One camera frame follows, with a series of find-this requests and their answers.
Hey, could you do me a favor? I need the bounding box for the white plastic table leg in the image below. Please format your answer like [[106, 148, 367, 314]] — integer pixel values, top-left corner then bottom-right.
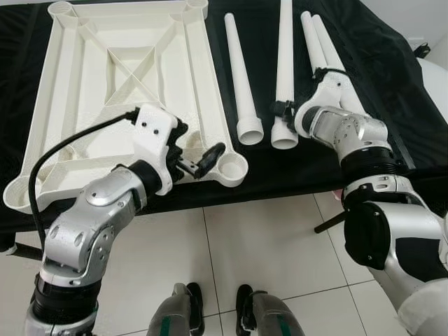
[[270, 0, 300, 151], [224, 13, 265, 146], [300, 10, 330, 71], [311, 14, 368, 116]]

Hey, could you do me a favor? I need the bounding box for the white plastic table top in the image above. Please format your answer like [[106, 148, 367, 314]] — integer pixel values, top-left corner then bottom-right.
[[2, 0, 249, 212]]

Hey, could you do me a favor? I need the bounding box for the black tablecloth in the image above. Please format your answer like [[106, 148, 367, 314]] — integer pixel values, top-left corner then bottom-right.
[[0, 0, 448, 235]]

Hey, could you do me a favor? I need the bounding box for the black metal table leg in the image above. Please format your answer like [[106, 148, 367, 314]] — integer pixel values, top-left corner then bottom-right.
[[0, 241, 44, 262], [314, 210, 347, 234]]

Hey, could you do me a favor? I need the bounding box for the grey robot left leg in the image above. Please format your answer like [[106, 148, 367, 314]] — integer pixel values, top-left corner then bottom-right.
[[147, 281, 206, 336]]

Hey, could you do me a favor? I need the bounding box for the grey robot leg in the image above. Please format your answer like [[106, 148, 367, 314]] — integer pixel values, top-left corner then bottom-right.
[[235, 283, 300, 336], [147, 281, 206, 336]]

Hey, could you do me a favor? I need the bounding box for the grey robot right leg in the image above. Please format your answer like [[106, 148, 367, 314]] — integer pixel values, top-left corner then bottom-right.
[[235, 283, 300, 336]]

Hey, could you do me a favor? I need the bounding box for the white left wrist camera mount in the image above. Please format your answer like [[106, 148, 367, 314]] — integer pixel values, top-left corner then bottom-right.
[[133, 104, 179, 197]]

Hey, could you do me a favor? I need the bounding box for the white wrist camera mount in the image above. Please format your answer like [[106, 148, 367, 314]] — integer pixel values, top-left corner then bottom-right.
[[133, 104, 179, 197], [300, 68, 352, 120]]

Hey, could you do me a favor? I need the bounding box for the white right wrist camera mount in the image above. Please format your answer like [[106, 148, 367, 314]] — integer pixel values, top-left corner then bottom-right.
[[300, 68, 352, 120]]

